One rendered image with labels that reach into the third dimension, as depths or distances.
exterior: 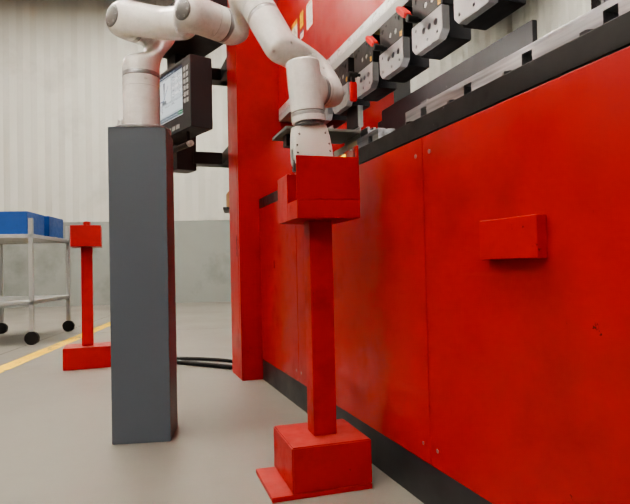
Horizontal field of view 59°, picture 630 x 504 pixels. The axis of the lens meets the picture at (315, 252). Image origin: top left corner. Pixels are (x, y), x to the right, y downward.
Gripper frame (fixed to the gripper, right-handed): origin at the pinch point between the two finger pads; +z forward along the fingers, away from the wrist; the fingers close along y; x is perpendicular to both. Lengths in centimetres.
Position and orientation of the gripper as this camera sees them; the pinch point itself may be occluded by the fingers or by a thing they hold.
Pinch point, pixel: (315, 187)
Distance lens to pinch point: 140.8
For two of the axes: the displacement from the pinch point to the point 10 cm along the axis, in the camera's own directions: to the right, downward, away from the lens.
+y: -9.5, 1.0, -2.9
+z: 1.0, 9.9, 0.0
